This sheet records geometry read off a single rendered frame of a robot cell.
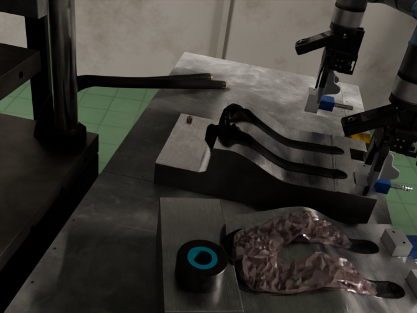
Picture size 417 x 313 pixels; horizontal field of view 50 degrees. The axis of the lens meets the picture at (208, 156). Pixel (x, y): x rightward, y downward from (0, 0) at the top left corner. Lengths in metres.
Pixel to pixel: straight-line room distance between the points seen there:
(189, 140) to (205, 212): 0.34
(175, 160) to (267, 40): 2.27
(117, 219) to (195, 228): 0.23
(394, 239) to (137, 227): 0.52
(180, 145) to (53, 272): 0.44
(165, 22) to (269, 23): 0.70
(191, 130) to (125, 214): 0.32
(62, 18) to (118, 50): 2.28
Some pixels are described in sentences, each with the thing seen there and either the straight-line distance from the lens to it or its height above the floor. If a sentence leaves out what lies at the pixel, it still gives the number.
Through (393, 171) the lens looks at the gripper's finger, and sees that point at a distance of 1.05.
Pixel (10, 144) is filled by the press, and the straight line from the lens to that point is 1.26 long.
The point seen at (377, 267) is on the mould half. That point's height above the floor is 0.85.
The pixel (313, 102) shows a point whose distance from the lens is 1.29.
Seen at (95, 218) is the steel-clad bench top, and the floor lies 0.80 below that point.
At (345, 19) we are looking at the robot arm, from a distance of 1.21.
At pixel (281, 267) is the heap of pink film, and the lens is 0.80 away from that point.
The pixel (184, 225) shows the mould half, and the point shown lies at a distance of 0.81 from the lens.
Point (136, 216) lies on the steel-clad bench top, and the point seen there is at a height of 0.80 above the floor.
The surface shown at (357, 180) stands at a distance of 1.07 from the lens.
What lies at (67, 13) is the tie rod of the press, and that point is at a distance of 1.09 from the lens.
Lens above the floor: 1.45
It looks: 33 degrees down
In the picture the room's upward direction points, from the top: 9 degrees clockwise
